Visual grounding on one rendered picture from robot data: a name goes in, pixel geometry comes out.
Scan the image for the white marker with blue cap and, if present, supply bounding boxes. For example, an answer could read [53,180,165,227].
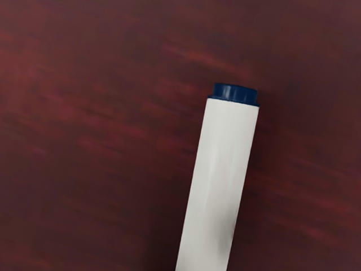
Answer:
[175,82,261,271]

